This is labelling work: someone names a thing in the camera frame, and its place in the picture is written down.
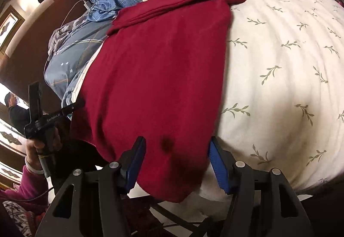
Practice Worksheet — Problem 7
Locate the cream leaf-print pillow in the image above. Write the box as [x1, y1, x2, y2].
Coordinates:
[142, 0, 343, 201]

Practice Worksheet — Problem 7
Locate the grey crumpled cloth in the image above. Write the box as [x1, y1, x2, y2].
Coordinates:
[48, 15, 87, 59]

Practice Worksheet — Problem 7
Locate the person in dark shirt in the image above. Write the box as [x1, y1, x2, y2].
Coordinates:
[5, 92, 30, 135]

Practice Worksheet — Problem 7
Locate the person's left hand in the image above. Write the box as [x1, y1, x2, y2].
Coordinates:
[25, 128, 62, 170]

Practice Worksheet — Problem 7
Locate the dark red sweater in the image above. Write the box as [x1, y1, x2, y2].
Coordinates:
[71, 0, 245, 203]

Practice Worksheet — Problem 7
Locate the framed wall picture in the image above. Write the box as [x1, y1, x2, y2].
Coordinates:
[0, 5, 25, 54]

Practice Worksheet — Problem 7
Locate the brown wooden headboard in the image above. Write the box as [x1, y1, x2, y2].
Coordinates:
[1, 0, 87, 113]

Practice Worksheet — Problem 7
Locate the magenta sleeve forearm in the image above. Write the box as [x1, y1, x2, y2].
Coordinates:
[1, 166, 48, 211]

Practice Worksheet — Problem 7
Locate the white phone charger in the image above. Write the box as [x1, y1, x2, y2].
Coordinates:
[83, 1, 92, 10]

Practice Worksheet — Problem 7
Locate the grey plaid bedsheet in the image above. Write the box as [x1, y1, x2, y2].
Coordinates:
[44, 13, 115, 108]

